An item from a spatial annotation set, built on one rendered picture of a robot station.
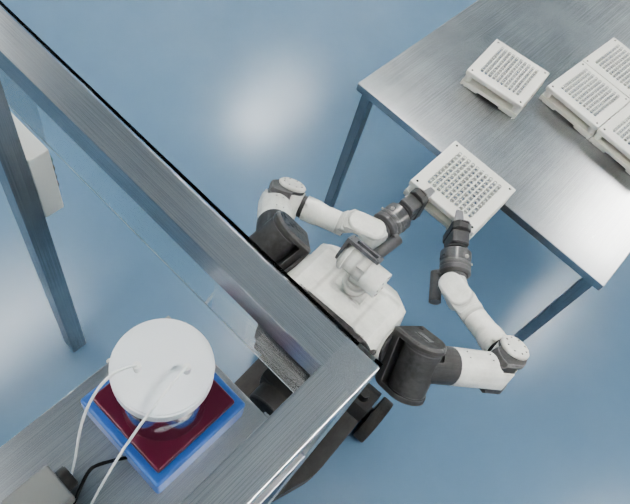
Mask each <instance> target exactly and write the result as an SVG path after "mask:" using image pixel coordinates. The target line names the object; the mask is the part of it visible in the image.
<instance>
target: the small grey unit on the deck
mask: <svg viewBox="0 0 630 504"><path fill-rule="evenodd" d="M77 483H78V481H77V480H76V479H75V478H74V477H73V475H72V474H71V473H70V472H69V471H68V470H67V468H66V467H65V466H62V467H60V468H59V469H58V470H57V471H56V472H53V471H52V469H51V468H50V467H49V466H48V465H45V466H43V467H42V468H41V469H40V470H39V471H37V472H36V473H35V474H34V475H33V476H31V477H30V478H29V479H28V480H26V481H25V482H24V483H23V484H22V485H20V486H19V487H18V488H17V489H16V490H14V491H13V492H12V493H11V494H10V495H8V496H7V497H6V498H5V499H4V500H2V502H1V504H73V503H74V502H75V497H74V496H73V494H72V493H71V492H70V491H71V490H72V489H73V488H74V487H76V486H77V485H78V484H77Z"/></svg>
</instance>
